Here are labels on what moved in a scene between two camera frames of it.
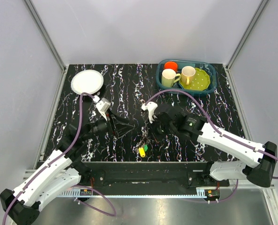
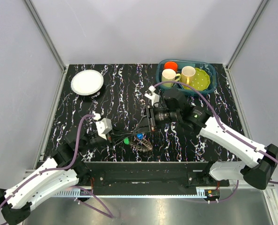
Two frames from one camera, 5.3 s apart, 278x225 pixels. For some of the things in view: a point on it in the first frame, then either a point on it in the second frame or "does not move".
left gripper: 116,128 → 117,134
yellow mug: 187,73 does not move
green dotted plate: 201,81 does not move
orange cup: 171,65 does not move
